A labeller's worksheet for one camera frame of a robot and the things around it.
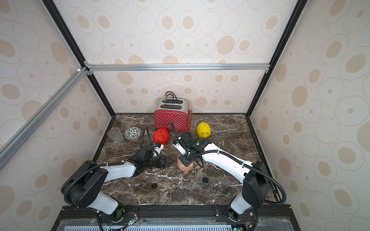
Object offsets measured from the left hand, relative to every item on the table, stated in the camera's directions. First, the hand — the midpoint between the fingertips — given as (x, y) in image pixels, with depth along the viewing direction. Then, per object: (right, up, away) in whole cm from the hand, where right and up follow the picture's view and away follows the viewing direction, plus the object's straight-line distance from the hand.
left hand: (172, 160), depth 87 cm
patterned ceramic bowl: (-32, +16, +18) cm, 40 cm away
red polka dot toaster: (0, +32, +9) cm, 33 cm away
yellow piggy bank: (+20, +18, +13) cm, 30 cm away
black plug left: (-10, -14, -4) cm, 17 cm away
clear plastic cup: (-43, +15, +16) cm, 48 cm away
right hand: (+10, +4, -5) cm, 12 cm away
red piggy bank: (-8, +14, +7) cm, 18 cm away
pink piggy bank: (+6, -2, -6) cm, 9 cm away
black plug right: (+20, -11, -2) cm, 22 cm away
